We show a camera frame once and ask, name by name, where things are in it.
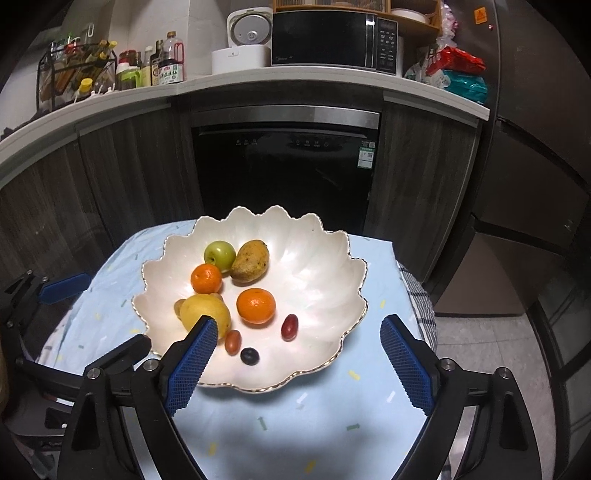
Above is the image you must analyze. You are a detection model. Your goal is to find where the checkered cloth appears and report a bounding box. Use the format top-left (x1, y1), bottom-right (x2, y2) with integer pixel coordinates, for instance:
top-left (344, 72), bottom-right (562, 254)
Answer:
top-left (396, 258), bottom-right (438, 352)

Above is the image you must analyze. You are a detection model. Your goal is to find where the built-in black oven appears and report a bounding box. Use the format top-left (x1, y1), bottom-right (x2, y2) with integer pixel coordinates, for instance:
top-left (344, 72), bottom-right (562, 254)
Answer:
top-left (190, 108), bottom-right (382, 232)

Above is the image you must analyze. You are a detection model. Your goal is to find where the white plastic bag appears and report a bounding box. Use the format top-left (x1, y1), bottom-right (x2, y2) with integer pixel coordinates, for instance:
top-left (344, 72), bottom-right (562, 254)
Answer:
top-left (404, 46), bottom-right (451, 88)

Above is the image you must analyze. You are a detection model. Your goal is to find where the dark refrigerator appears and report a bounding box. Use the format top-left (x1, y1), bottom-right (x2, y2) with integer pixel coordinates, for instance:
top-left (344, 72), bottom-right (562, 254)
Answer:
top-left (434, 0), bottom-right (591, 319)

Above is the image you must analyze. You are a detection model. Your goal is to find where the yellow-brown mango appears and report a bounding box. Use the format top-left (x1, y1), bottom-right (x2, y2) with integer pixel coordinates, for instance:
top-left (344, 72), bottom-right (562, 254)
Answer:
top-left (230, 239), bottom-right (269, 283)

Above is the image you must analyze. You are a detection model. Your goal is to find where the large clear labelled bottle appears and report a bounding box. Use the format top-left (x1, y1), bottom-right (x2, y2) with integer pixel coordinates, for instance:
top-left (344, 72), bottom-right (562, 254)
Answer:
top-left (158, 31), bottom-right (185, 86)

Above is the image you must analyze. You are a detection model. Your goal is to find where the black wire spice rack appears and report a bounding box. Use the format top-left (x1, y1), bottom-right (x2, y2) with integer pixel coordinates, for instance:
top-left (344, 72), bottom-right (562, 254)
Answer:
top-left (37, 41), bottom-right (118, 112)

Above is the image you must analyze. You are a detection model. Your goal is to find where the dark sauce bottle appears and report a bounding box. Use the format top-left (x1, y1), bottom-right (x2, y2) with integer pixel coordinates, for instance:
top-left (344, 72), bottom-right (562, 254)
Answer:
top-left (150, 41), bottom-right (163, 86)

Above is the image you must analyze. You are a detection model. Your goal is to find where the row of seasoning bottles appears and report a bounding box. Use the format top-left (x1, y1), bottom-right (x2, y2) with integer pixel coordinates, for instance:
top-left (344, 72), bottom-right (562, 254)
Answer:
top-left (48, 30), bottom-right (118, 93)

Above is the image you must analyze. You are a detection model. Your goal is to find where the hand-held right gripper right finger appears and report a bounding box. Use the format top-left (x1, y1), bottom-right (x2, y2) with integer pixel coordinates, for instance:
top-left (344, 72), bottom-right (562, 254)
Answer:
top-left (379, 314), bottom-right (541, 480)

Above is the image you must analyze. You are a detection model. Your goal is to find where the yellow citrus fruit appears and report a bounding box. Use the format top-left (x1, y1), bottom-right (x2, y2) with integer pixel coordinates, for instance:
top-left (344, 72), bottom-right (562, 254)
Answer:
top-left (179, 294), bottom-right (232, 340)

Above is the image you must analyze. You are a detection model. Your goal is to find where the plain orange tangerine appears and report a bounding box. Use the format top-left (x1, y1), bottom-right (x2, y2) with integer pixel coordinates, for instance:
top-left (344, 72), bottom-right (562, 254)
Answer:
top-left (191, 263), bottom-right (223, 295)

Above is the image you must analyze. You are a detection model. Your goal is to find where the white rice cooker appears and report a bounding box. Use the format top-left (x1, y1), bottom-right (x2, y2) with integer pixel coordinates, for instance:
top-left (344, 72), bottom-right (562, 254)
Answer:
top-left (226, 6), bottom-right (274, 49)

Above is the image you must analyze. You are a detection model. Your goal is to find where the black microwave oven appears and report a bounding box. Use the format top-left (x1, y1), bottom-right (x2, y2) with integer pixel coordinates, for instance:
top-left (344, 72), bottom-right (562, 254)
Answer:
top-left (271, 10), bottom-right (400, 75)

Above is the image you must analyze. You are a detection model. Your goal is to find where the orange tangerine with dark mark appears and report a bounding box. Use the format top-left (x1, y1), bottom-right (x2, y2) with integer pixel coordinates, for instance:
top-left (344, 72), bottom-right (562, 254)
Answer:
top-left (236, 287), bottom-right (277, 325)

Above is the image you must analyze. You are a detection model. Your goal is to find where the white kitchen countertop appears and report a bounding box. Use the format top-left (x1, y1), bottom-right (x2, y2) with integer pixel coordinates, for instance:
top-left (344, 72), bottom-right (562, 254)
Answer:
top-left (0, 65), bottom-right (491, 181)

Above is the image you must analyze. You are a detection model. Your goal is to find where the white scalloped ceramic bowl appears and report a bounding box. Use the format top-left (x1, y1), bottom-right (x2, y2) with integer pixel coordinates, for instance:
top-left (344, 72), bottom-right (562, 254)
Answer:
top-left (131, 205), bottom-right (369, 393)

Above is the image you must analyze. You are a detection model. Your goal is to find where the green plastic container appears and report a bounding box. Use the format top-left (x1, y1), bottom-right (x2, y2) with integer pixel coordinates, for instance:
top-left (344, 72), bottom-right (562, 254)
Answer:
top-left (115, 62), bottom-right (140, 90)

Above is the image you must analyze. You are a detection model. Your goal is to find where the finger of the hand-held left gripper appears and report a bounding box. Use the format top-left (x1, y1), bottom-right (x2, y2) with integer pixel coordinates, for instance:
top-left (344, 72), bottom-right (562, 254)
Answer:
top-left (17, 333), bottom-right (153, 379)
top-left (0, 271), bottom-right (94, 332)

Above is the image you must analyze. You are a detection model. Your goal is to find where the light blue patterned tablecloth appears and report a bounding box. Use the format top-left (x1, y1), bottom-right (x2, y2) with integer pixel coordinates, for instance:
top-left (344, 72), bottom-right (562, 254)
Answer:
top-left (37, 220), bottom-right (439, 480)

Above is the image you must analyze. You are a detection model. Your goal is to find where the red plastic bag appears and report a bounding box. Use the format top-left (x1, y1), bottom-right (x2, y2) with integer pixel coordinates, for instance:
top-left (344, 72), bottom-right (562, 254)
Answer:
top-left (427, 46), bottom-right (486, 77)

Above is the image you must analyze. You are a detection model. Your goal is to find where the green apple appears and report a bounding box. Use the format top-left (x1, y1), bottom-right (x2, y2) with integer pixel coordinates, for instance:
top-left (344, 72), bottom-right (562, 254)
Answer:
top-left (204, 241), bottom-right (237, 273)

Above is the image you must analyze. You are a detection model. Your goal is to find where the clear pinkish plastic bag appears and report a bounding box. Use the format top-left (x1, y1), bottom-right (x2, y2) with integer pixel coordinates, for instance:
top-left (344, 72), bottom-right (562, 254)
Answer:
top-left (436, 2), bottom-right (458, 51)

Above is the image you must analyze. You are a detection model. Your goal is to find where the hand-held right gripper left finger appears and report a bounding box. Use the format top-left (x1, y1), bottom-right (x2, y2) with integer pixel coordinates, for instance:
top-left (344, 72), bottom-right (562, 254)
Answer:
top-left (58, 315), bottom-right (219, 480)

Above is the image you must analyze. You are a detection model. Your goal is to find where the teal plastic bag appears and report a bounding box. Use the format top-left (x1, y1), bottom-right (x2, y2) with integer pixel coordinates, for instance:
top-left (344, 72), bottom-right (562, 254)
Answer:
top-left (445, 71), bottom-right (489, 104)

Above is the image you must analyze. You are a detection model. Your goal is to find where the dark wood cabinet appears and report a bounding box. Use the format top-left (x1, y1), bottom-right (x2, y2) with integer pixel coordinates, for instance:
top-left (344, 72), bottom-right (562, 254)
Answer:
top-left (0, 99), bottom-right (204, 287)
top-left (369, 102), bottom-right (483, 282)

